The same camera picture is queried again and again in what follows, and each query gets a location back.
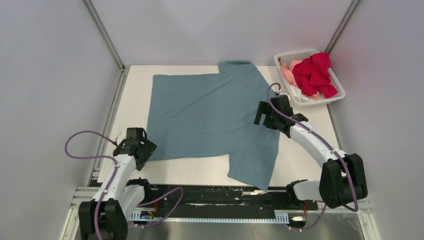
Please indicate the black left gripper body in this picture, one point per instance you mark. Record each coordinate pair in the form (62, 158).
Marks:
(148, 148)

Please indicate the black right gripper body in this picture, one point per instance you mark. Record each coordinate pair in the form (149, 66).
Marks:
(276, 117)

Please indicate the blue-grey t-shirt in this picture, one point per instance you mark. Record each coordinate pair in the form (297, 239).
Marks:
(209, 115)

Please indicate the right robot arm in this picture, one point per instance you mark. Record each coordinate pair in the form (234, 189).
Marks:
(342, 181)

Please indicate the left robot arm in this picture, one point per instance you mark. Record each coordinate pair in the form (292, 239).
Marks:
(106, 215)

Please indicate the white t-shirt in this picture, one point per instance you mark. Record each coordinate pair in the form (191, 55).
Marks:
(297, 93)

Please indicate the pink t-shirt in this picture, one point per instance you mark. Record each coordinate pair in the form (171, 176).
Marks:
(287, 71)

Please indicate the white plastic laundry basket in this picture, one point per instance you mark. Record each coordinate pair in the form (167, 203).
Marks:
(288, 57)

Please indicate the red t-shirt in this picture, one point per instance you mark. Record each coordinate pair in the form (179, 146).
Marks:
(312, 76)

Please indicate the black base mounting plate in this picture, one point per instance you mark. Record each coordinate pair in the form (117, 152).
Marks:
(221, 202)

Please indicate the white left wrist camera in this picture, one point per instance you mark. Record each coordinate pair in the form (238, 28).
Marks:
(119, 136)

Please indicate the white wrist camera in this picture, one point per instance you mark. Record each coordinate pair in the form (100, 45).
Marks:
(284, 94)
(119, 136)

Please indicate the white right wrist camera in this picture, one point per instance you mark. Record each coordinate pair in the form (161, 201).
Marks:
(284, 94)

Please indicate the aluminium frame rail left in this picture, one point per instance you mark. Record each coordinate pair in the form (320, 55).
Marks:
(116, 75)

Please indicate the aluminium frame rail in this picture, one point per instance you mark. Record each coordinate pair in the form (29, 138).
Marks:
(116, 75)
(352, 8)

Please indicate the aluminium frame rail right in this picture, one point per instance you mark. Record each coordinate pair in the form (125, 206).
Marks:
(352, 8)

